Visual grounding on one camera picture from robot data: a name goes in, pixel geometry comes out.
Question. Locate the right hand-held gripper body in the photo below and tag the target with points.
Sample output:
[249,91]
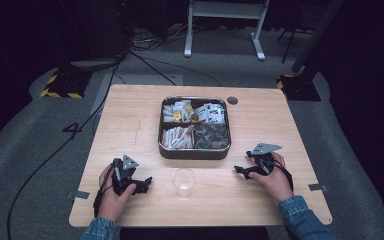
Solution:
[263,163]

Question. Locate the dark round table grommet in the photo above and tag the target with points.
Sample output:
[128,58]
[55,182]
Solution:
[232,100]

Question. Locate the black tripod legs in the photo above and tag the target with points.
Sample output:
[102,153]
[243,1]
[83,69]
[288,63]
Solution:
[288,43]

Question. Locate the pile of dark packets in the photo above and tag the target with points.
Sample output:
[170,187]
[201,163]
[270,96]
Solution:
[211,136]

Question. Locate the person's right hand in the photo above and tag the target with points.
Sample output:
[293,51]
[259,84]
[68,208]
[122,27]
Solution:
[276,185]

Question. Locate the grey slanted stand pole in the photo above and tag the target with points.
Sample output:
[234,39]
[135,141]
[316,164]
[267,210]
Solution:
[316,33]

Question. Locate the pile of white brown sticks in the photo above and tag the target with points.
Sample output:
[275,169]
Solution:
[177,137]

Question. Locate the pile of white yellow packets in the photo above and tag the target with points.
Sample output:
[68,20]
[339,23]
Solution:
[178,111]

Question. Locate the clear box lid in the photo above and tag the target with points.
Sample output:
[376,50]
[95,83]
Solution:
[180,98]

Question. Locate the white metal stand frame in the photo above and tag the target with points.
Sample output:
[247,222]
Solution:
[225,10]

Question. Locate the person's left hand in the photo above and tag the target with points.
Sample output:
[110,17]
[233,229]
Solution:
[111,206]

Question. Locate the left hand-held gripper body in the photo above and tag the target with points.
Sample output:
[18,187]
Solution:
[121,178]

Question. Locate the yellow black striped stand base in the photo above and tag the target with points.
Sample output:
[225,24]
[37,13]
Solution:
[65,85]
[300,88]

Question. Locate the pile of white printed packets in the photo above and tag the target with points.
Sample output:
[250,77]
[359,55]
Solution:
[210,113]

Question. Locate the dark compartment box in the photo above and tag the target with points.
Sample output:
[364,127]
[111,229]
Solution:
[193,154]

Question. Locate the clear plastic cup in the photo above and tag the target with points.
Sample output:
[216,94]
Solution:
[184,186]

